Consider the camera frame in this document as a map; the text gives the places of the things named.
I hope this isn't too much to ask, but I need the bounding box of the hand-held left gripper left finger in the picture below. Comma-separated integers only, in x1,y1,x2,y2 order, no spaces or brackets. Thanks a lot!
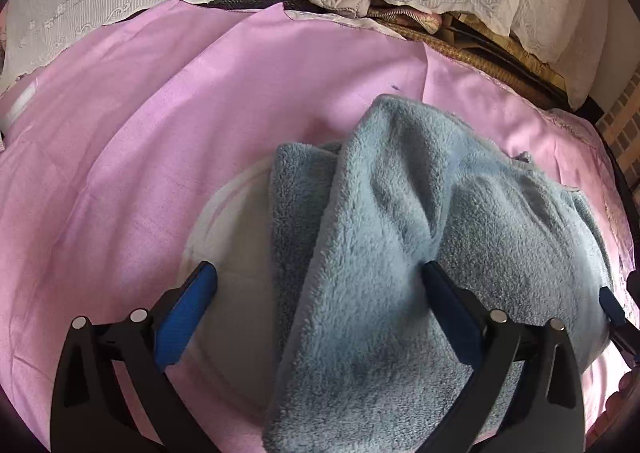
50,260,219,453

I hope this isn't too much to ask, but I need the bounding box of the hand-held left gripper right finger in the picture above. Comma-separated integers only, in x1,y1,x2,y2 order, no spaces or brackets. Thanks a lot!
421,261,586,453

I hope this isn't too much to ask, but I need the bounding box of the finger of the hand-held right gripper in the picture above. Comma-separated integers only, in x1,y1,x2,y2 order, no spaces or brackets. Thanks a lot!
599,285,640,361

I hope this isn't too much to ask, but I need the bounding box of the grey-blue fluffy towel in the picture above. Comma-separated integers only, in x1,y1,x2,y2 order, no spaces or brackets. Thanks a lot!
261,94,617,453

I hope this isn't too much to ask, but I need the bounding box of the person's right hand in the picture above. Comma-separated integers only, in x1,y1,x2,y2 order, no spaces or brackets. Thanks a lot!
606,372,637,411

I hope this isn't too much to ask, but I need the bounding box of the pink bed sheet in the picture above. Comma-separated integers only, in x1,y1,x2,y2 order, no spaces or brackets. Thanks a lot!
0,0,632,453

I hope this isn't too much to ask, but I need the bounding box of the purple floral bedspread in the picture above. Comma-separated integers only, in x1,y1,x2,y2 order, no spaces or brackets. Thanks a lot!
542,105,632,284

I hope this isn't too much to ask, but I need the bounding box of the stack of folded bedding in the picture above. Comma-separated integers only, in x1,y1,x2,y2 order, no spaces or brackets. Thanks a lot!
305,0,481,36

